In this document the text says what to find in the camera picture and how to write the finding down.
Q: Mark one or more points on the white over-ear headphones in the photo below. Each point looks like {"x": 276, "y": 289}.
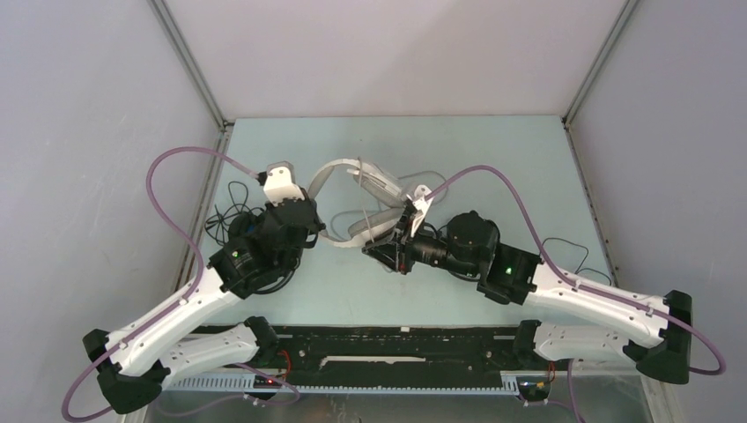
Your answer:
{"x": 383, "y": 197}

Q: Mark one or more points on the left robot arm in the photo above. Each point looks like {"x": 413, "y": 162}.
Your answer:
{"x": 136, "y": 363}

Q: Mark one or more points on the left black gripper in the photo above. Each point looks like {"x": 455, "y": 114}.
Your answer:
{"x": 315, "y": 224}

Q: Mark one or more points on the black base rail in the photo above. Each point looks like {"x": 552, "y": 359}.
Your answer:
{"x": 392, "y": 358}

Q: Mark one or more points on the black headphones with blue cable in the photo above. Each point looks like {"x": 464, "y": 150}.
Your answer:
{"x": 236, "y": 220}

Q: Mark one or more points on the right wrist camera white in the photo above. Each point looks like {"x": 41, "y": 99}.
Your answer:
{"x": 420, "y": 205}

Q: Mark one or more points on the black on-ear headphones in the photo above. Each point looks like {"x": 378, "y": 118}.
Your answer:
{"x": 572, "y": 256}

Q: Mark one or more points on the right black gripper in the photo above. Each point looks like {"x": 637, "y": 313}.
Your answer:
{"x": 400, "y": 248}

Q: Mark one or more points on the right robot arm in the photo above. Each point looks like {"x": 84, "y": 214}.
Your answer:
{"x": 641, "y": 329}

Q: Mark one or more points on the right aluminium frame post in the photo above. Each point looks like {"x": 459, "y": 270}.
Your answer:
{"x": 595, "y": 70}

